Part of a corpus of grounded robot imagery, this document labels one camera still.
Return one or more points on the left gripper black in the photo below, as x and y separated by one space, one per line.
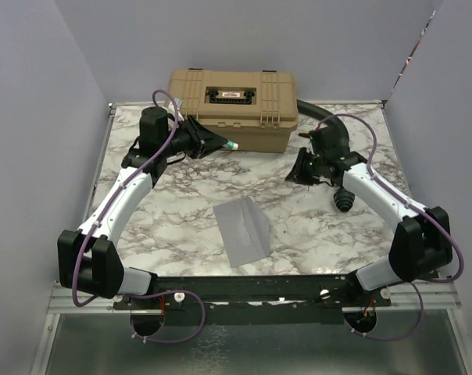
204 141

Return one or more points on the green white glue stick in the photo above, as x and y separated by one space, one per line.
231 146

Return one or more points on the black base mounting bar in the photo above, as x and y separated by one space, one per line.
251 300

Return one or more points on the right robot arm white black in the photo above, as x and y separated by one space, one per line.
420 245

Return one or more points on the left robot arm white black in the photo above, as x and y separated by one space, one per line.
87 257

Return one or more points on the tan plastic tool case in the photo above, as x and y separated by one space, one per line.
256 110

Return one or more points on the grey envelope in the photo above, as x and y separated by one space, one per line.
245 231

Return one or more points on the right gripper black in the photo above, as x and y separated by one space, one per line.
298 174

